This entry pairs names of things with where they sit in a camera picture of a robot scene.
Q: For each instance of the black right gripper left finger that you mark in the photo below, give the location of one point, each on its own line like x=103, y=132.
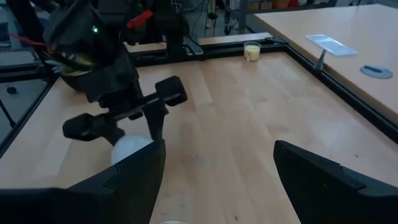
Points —
x=109, y=199

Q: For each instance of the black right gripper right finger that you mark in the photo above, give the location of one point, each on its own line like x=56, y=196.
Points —
x=326, y=193

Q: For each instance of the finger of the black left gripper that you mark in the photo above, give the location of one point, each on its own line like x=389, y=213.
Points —
x=154, y=121
x=110, y=132

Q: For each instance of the white lightbulb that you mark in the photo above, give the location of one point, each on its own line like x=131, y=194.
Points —
x=129, y=149

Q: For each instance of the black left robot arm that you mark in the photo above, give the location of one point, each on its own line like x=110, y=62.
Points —
x=71, y=31

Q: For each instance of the yellow candle glass jar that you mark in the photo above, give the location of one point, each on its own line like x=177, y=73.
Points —
x=252, y=51

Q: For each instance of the light wooden desk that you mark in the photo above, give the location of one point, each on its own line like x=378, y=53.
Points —
x=342, y=21

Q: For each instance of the black aluminium table frame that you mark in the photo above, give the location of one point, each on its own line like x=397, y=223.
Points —
x=342, y=91

